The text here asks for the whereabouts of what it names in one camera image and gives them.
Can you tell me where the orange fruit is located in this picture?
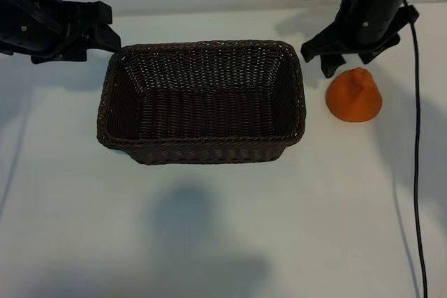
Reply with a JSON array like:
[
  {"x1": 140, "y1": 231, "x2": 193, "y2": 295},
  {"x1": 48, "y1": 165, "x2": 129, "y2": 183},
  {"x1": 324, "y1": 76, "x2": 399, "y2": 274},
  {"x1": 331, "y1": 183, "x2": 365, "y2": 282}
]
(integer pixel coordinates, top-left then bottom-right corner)
[{"x1": 326, "y1": 66, "x2": 384, "y2": 124}]

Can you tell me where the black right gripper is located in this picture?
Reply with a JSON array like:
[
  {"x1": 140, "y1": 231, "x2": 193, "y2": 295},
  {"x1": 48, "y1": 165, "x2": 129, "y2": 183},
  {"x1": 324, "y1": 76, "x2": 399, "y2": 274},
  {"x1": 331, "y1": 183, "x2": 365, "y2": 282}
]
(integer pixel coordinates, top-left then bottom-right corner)
[{"x1": 300, "y1": 0, "x2": 420, "y2": 79}]

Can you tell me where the dark brown wicker basket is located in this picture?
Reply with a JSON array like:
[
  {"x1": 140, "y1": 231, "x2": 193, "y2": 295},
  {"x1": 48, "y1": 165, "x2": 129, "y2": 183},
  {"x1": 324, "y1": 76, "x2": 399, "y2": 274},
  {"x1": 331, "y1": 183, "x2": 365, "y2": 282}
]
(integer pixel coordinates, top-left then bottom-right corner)
[{"x1": 96, "y1": 39, "x2": 307, "y2": 165}]

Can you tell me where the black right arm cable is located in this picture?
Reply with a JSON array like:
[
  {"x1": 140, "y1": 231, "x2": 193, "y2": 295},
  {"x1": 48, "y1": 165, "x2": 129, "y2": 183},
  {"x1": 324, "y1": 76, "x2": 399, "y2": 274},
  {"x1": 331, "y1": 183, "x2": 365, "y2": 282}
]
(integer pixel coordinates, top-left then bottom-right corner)
[{"x1": 401, "y1": 0, "x2": 429, "y2": 298}]

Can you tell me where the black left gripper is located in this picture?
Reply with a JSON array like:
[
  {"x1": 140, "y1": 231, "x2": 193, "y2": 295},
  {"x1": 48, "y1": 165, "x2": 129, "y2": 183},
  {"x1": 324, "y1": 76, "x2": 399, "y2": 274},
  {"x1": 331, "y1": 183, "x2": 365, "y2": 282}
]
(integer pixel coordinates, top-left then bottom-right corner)
[{"x1": 0, "y1": 0, "x2": 123, "y2": 66}]

